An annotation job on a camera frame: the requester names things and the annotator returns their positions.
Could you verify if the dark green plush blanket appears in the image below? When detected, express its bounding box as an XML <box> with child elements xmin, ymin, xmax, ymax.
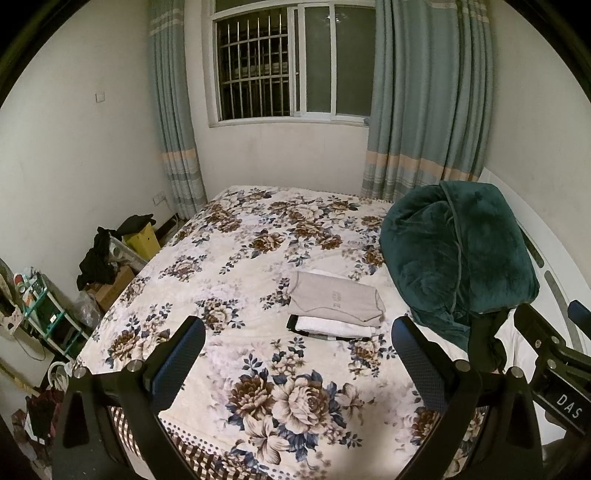
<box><xmin>379</xmin><ymin>181</ymin><xmax>540</xmax><ymax>345</ymax></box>

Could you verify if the white folded cloth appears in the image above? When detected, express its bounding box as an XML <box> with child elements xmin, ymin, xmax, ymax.
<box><xmin>295</xmin><ymin>316</ymin><xmax>378</xmax><ymax>338</ymax></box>

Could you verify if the dark crumpled garment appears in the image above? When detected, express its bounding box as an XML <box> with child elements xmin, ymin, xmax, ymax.
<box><xmin>467</xmin><ymin>307</ymin><xmax>511</xmax><ymax>376</ymax></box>

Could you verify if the clear plastic storage box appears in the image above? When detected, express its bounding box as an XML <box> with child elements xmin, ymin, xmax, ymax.
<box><xmin>108</xmin><ymin>234</ymin><xmax>149</xmax><ymax>274</ymax></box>

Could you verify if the beige long-sleeve shirt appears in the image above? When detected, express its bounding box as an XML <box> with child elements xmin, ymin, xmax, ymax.
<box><xmin>287</xmin><ymin>271</ymin><xmax>387</xmax><ymax>328</ymax></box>

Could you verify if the wide teal striped curtain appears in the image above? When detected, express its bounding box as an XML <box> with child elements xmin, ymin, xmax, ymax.
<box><xmin>360</xmin><ymin>0</ymin><xmax>496</xmax><ymax>205</ymax></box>

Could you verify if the barred window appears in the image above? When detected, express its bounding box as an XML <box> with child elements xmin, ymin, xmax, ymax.
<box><xmin>206</xmin><ymin>0</ymin><xmax>378</xmax><ymax>128</ymax></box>

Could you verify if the green shelf rack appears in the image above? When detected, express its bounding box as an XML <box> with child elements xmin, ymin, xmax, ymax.
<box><xmin>21</xmin><ymin>272</ymin><xmax>89</xmax><ymax>361</ymax></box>

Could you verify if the white bed headboard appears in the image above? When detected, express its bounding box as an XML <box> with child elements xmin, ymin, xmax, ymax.
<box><xmin>480</xmin><ymin>168</ymin><xmax>591</xmax><ymax>354</ymax></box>

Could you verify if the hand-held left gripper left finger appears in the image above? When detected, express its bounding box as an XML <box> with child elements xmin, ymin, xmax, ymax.
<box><xmin>52</xmin><ymin>316</ymin><xmax>206</xmax><ymax>480</ymax></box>

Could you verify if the brown cardboard box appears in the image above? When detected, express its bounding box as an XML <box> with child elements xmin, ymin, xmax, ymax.
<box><xmin>87</xmin><ymin>265</ymin><xmax>136</xmax><ymax>311</ymax></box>

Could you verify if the clear plastic bag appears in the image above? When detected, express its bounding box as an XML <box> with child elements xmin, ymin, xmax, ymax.
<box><xmin>74</xmin><ymin>291</ymin><xmax>103</xmax><ymax>329</ymax></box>

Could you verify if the white crumpled garment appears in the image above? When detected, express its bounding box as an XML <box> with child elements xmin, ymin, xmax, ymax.
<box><xmin>494</xmin><ymin>318</ymin><xmax>537</xmax><ymax>376</ymax></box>

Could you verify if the floral bed blanket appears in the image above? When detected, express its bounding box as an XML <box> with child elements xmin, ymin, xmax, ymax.
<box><xmin>74</xmin><ymin>185</ymin><xmax>491</xmax><ymax>480</ymax></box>

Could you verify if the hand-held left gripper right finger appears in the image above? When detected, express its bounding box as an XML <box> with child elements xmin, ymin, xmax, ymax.
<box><xmin>391</xmin><ymin>316</ymin><xmax>544</xmax><ymax>480</ymax></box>

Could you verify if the dark red bag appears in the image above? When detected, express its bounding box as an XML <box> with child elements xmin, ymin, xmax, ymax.
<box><xmin>25</xmin><ymin>388</ymin><xmax>66</xmax><ymax>440</ymax></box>

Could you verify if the black striped folded cloth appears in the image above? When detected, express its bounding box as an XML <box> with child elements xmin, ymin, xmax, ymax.
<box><xmin>286</xmin><ymin>314</ymin><xmax>376</xmax><ymax>343</ymax></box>

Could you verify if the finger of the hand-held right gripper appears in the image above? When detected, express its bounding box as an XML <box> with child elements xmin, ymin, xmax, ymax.
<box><xmin>513</xmin><ymin>302</ymin><xmax>574</xmax><ymax>366</ymax></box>
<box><xmin>568</xmin><ymin>300</ymin><xmax>591</xmax><ymax>330</ymax></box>

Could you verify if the black cloth on yellow box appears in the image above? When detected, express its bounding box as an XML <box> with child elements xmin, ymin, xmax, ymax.
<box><xmin>117</xmin><ymin>213</ymin><xmax>158</xmax><ymax>236</ymax></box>

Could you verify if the yellow box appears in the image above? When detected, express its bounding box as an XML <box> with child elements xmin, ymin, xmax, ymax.
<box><xmin>122</xmin><ymin>222</ymin><xmax>162</xmax><ymax>265</ymax></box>

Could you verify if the black hanging clothing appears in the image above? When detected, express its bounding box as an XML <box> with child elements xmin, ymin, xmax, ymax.
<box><xmin>78</xmin><ymin>226</ymin><xmax>119</xmax><ymax>289</ymax></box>

